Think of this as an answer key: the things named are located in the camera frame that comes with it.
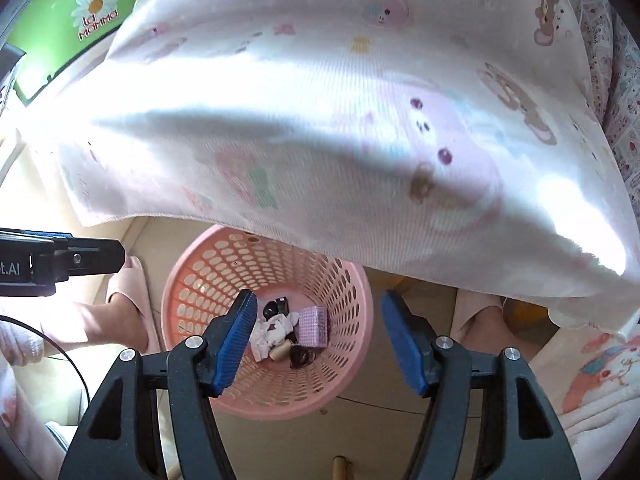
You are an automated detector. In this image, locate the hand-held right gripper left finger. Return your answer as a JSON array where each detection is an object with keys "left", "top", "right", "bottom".
[{"left": 57, "top": 289, "right": 258, "bottom": 480}]

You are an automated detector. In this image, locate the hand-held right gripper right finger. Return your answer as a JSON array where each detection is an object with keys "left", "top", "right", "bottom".
[{"left": 380, "top": 290, "right": 583, "bottom": 480}]

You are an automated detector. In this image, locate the white tissue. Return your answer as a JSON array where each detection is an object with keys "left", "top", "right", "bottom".
[{"left": 250, "top": 311, "right": 301, "bottom": 362}]

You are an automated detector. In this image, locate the dark cylindrical tube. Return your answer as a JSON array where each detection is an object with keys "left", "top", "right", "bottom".
[{"left": 262, "top": 297, "right": 291, "bottom": 320}]

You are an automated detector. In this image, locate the black hair tie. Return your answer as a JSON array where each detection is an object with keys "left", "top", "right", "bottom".
[{"left": 289, "top": 345, "right": 317, "bottom": 368}]

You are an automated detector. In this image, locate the purple checkered packet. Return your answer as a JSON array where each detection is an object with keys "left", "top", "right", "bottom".
[{"left": 298, "top": 306, "right": 328, "bottom": 348}]

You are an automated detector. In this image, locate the pink plastic basket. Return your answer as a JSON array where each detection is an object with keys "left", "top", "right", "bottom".
[{"left": 161, "top": 225, "right": 375, "bottom": 418}]

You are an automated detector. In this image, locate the pink slipper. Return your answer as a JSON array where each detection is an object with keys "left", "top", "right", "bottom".
[
  {"left": 450, "top": 287, "right": 516, "bottom": 356},
  {"left": 106, "top": 255, "right": 161, "bottom": 353}
]

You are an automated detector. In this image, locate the white shelf unit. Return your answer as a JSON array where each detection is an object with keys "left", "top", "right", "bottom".
[{"left": 0, "top": 125, "right": 31, "bottom": 191}]

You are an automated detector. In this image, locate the green storage box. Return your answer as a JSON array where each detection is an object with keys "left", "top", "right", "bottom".
[{"left": 12, "top": 0, "right": 161, "bottom": 106}]

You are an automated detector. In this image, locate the pink bear print tablecloth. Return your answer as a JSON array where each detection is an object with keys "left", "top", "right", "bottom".
[{"left": 52, "top": 0, "right": 628, "bottom": 333}]

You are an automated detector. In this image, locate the printed patchwork blanket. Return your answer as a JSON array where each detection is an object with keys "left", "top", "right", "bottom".
[{"left": 575, "top": 0, "right": 640, "bottom": 241}]

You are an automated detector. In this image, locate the black cable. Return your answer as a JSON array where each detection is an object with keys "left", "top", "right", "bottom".
[{"left": 0, "top": 316, "right": 90, "bottom": 413}]

